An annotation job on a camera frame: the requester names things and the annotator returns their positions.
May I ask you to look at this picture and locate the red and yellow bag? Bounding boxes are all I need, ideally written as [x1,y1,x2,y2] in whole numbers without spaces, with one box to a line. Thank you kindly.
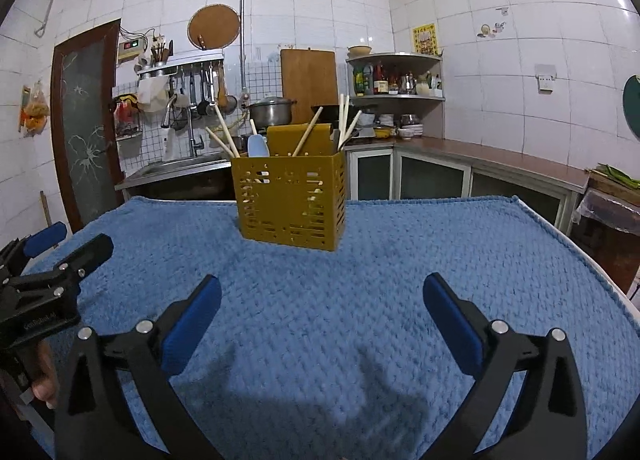
[112,94,140,123]

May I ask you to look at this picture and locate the hanging orange plastic bag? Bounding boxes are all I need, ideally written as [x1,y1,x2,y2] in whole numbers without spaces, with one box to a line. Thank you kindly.
[20,82,52,137]

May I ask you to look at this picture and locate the black wok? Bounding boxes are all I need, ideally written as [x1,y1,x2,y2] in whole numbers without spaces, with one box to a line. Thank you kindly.
[310,104,378,126]

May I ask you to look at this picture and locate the green vegetables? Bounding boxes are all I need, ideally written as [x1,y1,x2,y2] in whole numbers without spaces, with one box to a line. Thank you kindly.
[592,163,640,189]

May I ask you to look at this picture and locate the green round board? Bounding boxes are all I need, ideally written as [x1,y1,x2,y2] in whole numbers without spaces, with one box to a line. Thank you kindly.
[622,74,640,141]

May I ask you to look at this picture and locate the white and red electrical box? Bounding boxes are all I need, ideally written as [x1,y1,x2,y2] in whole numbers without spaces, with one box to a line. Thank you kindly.
[117,38,148,61]

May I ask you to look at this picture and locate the steel sink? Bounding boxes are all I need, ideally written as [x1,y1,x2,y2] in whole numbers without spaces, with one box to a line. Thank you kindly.
[115,155,233,191]

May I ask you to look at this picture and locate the blue textured blanket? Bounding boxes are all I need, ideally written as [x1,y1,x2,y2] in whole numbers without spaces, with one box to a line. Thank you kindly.
[15,195,640,460]

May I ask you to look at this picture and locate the white hanging cloth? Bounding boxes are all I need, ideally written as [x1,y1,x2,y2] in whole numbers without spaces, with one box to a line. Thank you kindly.
[136,78,168,112]

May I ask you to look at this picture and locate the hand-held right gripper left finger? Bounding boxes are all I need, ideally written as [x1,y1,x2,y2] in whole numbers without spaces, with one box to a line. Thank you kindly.
[54,274,223,460]

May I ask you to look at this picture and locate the person's left hand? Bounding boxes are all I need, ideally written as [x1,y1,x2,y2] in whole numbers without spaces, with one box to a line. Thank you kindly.
[30,340,61,410]

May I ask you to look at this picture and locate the wooden chopping block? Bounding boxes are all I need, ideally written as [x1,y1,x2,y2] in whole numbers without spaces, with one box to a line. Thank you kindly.
[585,170,640,206]

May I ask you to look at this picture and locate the row of hanging kitchen utensils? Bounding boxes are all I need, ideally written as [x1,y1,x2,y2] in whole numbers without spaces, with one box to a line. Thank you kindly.
[170,63,238,118]

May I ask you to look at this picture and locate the brown frosted glass door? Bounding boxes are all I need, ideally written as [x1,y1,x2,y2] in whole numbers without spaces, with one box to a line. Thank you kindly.
[51,19,126,233]

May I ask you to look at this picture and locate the steel faucet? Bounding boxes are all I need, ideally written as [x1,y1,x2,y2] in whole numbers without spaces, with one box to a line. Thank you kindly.
[160,95,206,158]

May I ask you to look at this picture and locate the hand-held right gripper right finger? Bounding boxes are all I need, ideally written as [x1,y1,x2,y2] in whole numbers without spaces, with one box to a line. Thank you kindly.
[422,273,588,460]

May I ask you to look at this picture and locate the steel cooking pot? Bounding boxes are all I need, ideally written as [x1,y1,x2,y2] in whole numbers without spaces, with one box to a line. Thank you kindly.
[247,96,297,128]

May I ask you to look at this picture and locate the yellow wall poster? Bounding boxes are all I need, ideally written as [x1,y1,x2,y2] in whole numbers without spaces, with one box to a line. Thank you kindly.
[411,23,440,56]

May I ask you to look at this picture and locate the grey wall pipe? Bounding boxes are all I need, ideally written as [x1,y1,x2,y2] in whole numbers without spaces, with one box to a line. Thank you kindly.
[34,0,249,96]

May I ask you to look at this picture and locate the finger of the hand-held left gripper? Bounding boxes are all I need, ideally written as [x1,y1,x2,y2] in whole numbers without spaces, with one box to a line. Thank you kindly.
[0,221,68,272]
[10,233,115,292]

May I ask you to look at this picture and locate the round woven lid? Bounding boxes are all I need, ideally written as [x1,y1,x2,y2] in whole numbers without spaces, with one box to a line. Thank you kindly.
[187,4,241,50]

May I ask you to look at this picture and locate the steel corner shelf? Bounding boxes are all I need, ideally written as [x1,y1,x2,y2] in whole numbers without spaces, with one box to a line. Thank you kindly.
[345,53,446,104]

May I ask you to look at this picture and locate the wall hook sticker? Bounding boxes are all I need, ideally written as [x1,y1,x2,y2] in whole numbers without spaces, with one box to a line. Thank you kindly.
[475,5,510,38]

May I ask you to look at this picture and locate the steel wall rack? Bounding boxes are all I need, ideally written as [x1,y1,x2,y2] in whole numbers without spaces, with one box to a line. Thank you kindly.
[136,53,226,78]

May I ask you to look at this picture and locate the steel knife holder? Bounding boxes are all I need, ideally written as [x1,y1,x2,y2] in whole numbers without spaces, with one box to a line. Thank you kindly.
[149,40,174,66]

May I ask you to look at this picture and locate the row of condiment bottles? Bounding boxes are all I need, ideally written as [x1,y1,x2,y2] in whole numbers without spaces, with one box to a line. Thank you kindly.
[352,63,443,96]

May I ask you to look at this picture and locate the wooden cutting board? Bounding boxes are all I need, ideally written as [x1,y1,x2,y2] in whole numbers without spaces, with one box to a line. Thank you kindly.
[280,48,340,126]

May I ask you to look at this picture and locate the kitchen counter cabinet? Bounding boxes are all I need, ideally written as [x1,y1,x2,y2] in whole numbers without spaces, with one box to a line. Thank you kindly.
[345,135,590,236]

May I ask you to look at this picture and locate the brown cabinet with plastic cover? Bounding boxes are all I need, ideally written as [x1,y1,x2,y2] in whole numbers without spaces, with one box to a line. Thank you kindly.
[572,187,640,293]

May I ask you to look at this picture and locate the yellow perforated utensil holder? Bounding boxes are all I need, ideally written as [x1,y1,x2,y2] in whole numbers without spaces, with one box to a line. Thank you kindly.
[231,123,347,251]

